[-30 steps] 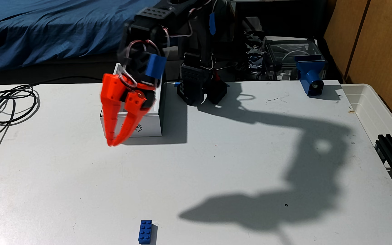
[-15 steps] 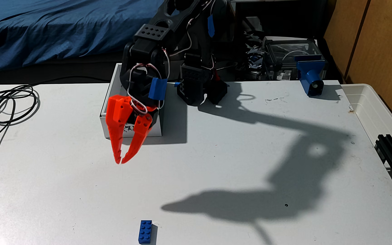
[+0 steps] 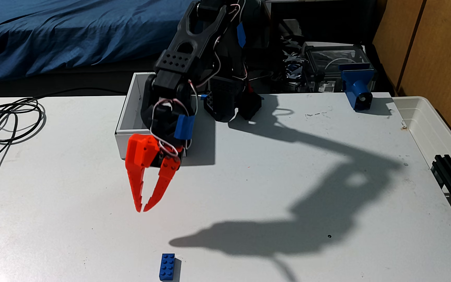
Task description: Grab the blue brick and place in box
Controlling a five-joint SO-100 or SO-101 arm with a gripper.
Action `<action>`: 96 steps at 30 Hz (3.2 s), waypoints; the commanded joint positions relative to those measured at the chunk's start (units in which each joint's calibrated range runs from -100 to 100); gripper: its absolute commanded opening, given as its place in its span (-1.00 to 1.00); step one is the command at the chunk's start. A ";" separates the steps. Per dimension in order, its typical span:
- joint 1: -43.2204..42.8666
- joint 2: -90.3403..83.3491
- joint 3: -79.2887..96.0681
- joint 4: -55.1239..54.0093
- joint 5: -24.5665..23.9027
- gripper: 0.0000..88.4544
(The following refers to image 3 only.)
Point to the white cardboard box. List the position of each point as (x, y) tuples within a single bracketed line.
[(131, 113)]

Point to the blue toy brick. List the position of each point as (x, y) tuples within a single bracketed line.
[(166, 267)]

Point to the blue printed clamp holder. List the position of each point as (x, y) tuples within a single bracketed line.
[(356, 82)]

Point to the clear plastic enclosure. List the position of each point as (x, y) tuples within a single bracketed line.
[(335, 58)]

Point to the white plastic bin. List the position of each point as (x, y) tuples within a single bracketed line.
[(425, 125)]

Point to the blue bed sheet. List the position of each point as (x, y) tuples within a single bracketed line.
[(92, 31)]

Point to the wooden cabinet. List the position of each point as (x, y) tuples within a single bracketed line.
[(441, 47)]

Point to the grey bed frame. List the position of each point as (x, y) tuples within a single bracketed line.
[(92, 74)]

